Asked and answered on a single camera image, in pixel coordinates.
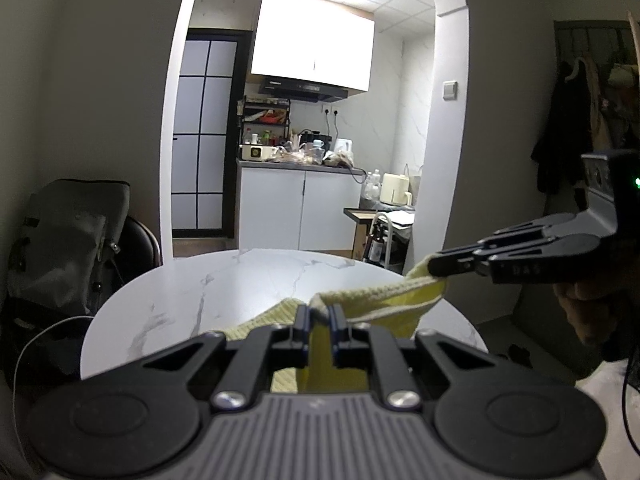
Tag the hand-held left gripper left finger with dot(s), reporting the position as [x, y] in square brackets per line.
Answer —
[301, 332]

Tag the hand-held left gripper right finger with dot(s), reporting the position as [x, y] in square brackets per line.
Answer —
[338, 335]

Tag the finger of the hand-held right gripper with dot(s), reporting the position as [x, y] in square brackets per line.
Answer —
[520, 269]
[530, 229]

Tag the yellow knitted towel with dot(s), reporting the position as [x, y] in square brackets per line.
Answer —
[390, 302]

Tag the person's right hand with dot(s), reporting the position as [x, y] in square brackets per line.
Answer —
[585, 310]

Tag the dark hanging coat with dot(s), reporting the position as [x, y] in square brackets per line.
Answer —
[560, 135]

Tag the dark slipper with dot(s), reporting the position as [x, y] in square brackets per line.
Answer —
[520, 354]

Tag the brown glass bottle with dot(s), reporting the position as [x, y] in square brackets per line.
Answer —
[377, 245]

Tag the white lower cabinet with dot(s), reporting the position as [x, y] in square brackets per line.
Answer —
[280, 210]

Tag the white cabinet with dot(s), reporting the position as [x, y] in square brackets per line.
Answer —
[280, 210]
[312, 40]

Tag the cream countertop appliance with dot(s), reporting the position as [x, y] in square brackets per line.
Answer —
[395, 189]

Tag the clear plastic bottles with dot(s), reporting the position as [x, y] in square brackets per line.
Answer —
[371, 187]

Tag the plastic bags of food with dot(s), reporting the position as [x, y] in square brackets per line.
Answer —
[295, 156]

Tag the black chair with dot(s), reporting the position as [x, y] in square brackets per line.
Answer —
[140, 245]

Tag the white electric cooking pot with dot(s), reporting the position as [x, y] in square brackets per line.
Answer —
[257, 152]

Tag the white kettle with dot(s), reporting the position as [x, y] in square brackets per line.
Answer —
[344, 148]

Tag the black coffee maker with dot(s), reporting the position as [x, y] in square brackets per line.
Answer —
[315, 139]

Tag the black spice rack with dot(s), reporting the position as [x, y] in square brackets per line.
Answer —
[265, 120]

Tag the black framed glass door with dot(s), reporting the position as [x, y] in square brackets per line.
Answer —
[200, 135]

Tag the black range hood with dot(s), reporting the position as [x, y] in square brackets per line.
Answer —
[302, 90]

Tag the grey backpack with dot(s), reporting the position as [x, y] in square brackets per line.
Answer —
[70, 240]

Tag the white upper cabinet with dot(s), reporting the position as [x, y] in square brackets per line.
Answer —
[312, 40]

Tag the grey wall switch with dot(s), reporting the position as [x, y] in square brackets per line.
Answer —
[450, 90]

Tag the white wall outlet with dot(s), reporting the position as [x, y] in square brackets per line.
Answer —
[331, 110]

